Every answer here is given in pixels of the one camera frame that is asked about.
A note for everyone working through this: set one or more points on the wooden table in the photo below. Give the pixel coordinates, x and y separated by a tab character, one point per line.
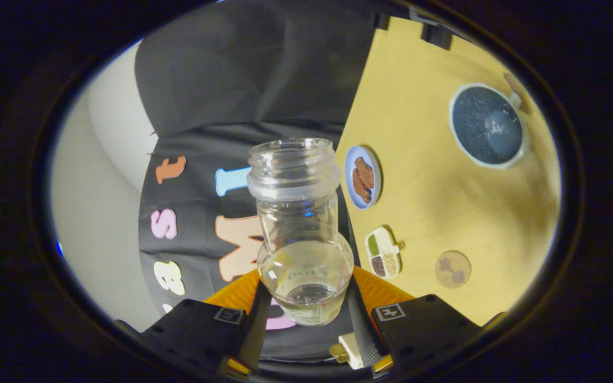
445	213

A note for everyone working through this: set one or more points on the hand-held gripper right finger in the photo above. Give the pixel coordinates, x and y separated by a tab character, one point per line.
362	332

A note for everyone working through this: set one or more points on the black backdrop cloth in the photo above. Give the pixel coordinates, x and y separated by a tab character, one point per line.
232	80

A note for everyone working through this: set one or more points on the clear glass bottle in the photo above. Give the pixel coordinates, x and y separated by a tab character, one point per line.
296	170

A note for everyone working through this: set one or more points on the brown round disc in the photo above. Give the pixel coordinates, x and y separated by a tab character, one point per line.
516	90

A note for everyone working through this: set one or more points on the round brown coaster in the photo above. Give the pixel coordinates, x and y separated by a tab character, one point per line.
453	269

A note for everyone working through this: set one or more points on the white cup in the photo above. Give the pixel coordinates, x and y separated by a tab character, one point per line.
477	127

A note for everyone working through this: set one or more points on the brown bread slices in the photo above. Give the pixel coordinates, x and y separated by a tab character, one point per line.
338	353

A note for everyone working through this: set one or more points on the white divided grain dish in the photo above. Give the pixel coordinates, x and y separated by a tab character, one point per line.
382	253

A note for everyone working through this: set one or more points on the brown cookie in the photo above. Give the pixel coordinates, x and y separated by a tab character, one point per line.
361	190
366	171

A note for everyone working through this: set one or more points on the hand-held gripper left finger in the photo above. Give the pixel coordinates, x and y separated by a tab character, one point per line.
253	332

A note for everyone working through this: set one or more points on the white square holder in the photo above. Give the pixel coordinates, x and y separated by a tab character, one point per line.
351	351

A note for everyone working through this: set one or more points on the blue plate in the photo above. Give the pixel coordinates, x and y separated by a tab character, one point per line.
350	178

